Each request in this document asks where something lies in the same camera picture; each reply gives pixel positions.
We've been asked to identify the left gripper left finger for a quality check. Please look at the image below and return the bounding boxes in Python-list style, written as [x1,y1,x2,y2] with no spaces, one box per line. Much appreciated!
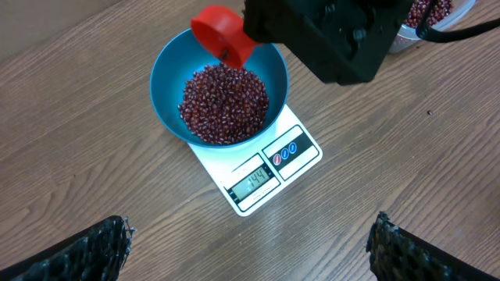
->
[1,215,135,281]

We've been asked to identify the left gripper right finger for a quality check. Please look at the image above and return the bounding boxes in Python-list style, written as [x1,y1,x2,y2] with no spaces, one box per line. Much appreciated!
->
[366,212,496,281]

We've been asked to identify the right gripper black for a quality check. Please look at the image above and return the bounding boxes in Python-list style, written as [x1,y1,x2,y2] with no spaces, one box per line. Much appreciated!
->
[244,0,413,86]

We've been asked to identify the red scoop blue handle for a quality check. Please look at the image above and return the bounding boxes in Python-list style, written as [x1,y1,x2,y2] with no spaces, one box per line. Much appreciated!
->
[191,5,261,69]

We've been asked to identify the red beans in bowl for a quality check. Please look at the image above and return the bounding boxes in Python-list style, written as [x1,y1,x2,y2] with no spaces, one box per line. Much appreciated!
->
[178,63,270,145]

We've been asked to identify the blue bowl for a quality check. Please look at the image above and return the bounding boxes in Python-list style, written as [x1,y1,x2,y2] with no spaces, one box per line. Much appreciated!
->
[150,30,289,148]

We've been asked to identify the white digital kitchen scale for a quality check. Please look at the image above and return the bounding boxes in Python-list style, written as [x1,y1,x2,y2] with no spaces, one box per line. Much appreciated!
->
[190,106,323,217]

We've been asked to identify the red beans in container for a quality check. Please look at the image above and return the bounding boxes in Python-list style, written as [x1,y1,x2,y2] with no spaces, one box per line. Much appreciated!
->
[404,0,454,28]

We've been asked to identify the clear plastic bean container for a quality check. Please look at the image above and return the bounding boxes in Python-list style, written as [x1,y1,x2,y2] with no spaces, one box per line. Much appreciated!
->
[388,0,477,55]

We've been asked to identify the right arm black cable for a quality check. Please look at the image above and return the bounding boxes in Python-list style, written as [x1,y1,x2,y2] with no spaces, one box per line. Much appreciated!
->
[416,0,500,44]

